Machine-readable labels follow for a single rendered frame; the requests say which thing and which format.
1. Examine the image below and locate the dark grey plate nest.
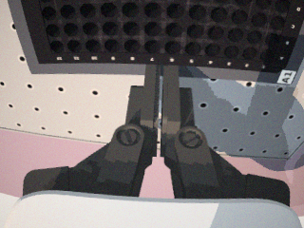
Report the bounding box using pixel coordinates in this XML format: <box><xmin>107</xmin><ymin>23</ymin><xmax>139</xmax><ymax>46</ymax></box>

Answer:
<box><xmin>8</xmin><ymin>0</ymin><xmax>304</xmax><ymax>85</ymax></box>

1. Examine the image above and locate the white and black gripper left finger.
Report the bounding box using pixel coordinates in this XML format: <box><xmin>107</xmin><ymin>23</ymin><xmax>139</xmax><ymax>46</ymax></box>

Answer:
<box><xmin>23</xmin><ymin>65</ymin><xmax>161</xmax><ymax>197</ymax></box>

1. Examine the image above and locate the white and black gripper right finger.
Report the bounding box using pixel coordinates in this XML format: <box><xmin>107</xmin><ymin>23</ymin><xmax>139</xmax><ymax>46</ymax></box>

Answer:
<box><xmin>160</xmin><ymin>65</ymin><xmax>290</xmax><ymax>207</ymax></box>

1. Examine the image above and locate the grey perforated breadboard plate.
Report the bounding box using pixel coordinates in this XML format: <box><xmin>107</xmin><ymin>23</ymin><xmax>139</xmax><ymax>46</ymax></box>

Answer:
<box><xmin>0</xmin><ymin>0</ymin><xmax>304</xmax><ymax>161</ymax></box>

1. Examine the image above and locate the black well plate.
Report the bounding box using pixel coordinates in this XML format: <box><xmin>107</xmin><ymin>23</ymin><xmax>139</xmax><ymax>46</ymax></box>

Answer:
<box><xmin>21</xmin><ymin>0</ymin><xmax>304</xmax><ymax>73</ymax></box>

